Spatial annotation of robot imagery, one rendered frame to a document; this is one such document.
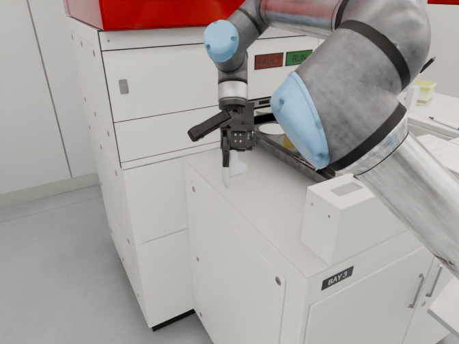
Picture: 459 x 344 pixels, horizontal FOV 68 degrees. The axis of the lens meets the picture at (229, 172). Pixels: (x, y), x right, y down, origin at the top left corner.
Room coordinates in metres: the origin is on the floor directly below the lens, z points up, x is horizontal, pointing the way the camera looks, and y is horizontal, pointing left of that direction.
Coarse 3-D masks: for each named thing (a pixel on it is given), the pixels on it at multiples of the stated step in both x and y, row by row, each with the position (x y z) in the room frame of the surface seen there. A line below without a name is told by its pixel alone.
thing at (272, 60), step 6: (276, 54) 1.21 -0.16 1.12; (282, 54) 1.22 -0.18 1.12; (258, 60) 1.17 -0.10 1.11; (264, 60) 1.18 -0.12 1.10; (270, 60) 1.19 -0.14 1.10; (276, 60) 1.21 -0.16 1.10; (282, 60) 1.22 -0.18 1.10; (258, 66) 1.17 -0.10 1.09; (264, 66) 1.18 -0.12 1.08; (270, 66) 1.20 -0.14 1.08
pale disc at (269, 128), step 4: (264, 124) 1.12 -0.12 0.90; (268, 124) 1.12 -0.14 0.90; (272, 124) 1.12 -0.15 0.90; (276, 124) 1.12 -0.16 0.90; (260, 128) 1.08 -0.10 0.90; (264, 128) 1.08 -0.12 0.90; (268, 128) 1.08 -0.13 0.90; (272, 128) 1.08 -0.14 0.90; (276, 128) 1.08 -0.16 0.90; (280, 128) 1.08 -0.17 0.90; (264, 132) 1.04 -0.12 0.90; (268, 132) 1.04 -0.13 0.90; (272, 132) 1.04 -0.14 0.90; (276, 132) 1.04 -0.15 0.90; (280, 132) 1.04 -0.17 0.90; (284, 132) 1.04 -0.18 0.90
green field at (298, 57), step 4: (296, 52) 1.25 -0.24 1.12; (300, 52) 1.26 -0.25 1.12; (304, 52) 1.27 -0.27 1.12; (308, 52) 1.28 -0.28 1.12; (288, 56) 1.23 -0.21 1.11; (292, 56) 1.24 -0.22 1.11; (296, 56) 1.25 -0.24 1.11; (300, 56) 1.26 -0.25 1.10; (304, 56) 1.27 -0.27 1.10; (308, 56) 1.28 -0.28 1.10; (288, 60) 1.23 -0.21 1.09; (292, 60) 1.24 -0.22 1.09; (296, 60) 1.25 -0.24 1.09; (300, 60) 1.26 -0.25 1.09; (304, 60) 1.27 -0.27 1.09; (288, 64) 1.23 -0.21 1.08
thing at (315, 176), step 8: (256, 144) 1.13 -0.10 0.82; (264, 144) 1.08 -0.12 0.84; (272, 152) 1.04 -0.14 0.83; (280, 152) 1.01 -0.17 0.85; (288, 160) 0.97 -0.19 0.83; (296, 168) 0.93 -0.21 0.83; (304, 168) 0.90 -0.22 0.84; (312, 176) 0.87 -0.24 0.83; (320, 176) 0.84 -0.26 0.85; (328, 176) 0.84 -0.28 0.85
